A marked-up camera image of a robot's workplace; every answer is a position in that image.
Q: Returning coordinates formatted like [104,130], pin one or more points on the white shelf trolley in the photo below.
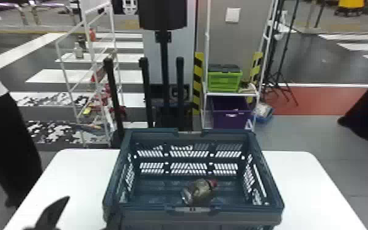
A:
[206,48]

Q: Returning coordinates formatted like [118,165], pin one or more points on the black tripod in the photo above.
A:
[280,57]

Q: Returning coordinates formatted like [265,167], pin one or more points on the yellow black striped post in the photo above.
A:
[198,80]
[256,67]

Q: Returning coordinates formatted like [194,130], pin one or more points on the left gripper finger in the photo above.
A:
[51,214]

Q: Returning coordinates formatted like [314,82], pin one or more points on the green crate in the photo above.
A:
[224,80]

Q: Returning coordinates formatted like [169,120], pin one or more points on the purple crate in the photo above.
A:
[230,117]

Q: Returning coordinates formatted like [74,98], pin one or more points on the blue basket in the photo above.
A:
[200,216]

